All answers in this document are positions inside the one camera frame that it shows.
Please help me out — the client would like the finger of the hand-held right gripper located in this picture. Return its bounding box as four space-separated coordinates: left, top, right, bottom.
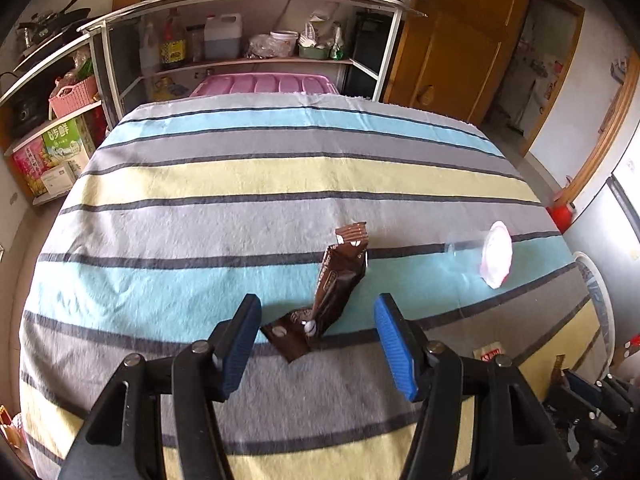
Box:
559 369 621 405
542 395 601 438

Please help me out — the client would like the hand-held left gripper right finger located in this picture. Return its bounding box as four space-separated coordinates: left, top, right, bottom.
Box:
374 293 583 480

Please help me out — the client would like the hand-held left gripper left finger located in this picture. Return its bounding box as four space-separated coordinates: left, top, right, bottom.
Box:
57 293 262 480

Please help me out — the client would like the white trash bin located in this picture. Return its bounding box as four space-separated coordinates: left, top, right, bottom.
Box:
572 251 617 361

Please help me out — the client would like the brown snack packet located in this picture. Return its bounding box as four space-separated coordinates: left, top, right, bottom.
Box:
260 221 369 362

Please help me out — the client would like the white red sachet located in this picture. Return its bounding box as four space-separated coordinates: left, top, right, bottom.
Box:
472 342 506 363

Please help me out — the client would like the clear plastic cup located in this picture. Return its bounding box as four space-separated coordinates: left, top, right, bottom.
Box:
445 220 514 290

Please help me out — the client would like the silver refrigerator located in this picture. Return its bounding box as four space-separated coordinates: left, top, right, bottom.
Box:
565 140 640 341

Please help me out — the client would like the striped cloth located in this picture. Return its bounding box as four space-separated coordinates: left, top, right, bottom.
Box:
19 92 608 480

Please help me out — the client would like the red plastic container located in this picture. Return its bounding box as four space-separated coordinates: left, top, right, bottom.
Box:
546 187 576 233

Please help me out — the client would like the white cardboard box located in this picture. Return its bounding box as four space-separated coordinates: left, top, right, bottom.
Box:
42 160 78 196

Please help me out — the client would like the pink plastic tray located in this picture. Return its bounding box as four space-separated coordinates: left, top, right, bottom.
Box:
189 72 338 97

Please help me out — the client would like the green carton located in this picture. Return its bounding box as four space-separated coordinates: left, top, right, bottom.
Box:
41 117 96 171

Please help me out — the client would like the red carton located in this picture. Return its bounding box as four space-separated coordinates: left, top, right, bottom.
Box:
11 142 51 198

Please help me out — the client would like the pink basket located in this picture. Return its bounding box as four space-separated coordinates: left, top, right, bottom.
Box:
48 77 99 120

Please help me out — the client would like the clear plastic bag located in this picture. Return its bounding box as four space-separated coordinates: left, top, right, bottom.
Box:
247 34 281 58

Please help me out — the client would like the brown jar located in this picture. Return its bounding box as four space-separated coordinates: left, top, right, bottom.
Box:
186 25 206 62

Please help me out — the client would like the dark bottle yellow label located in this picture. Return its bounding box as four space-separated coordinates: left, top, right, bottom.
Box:
159 8 188 70

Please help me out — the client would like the wooden door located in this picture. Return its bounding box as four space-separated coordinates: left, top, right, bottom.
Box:
382 0 538 126

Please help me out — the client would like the white plastic tub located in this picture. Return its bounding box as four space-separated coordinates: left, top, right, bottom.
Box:
270 30 300 57

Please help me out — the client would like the clear plastic bottle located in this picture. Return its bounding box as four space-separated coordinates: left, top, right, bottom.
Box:
139 20 162 75

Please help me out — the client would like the plastic oil jug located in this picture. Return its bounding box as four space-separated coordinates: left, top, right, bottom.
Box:
202 12 244 59

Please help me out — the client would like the black cooker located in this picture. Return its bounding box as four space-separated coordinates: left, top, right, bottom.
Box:
7 92 51 136

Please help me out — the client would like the low white shelf rack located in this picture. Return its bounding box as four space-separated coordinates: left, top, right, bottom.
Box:
0 32 108 206

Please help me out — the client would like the black frying pan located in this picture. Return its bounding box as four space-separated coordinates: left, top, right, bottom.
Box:
30 7 93 36

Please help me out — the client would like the wooden door frame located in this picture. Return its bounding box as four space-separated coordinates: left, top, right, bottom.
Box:
517 0 586 158
570 55 640 203

